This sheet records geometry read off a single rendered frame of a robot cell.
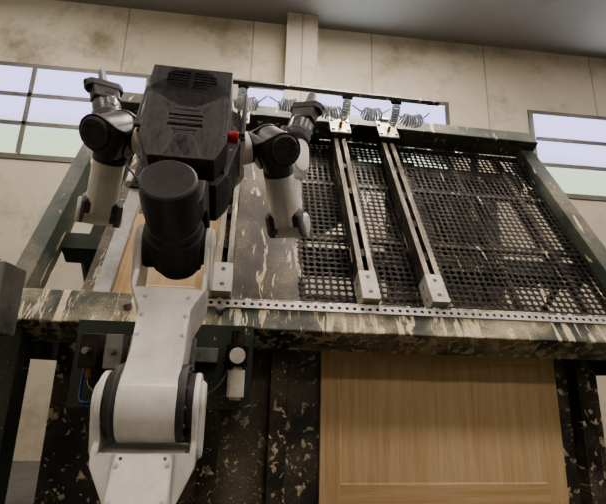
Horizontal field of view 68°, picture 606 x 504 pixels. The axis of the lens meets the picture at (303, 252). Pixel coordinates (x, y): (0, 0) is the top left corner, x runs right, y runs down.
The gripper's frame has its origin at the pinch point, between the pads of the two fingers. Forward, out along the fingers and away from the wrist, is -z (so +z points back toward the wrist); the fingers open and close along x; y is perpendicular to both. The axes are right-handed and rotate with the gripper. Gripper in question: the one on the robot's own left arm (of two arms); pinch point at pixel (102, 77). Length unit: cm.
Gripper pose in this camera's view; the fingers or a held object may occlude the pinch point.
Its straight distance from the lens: 176.0
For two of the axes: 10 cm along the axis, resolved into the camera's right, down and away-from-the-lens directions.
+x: 7.3, 0.2, 6.8
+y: 6.3, -3.8, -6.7
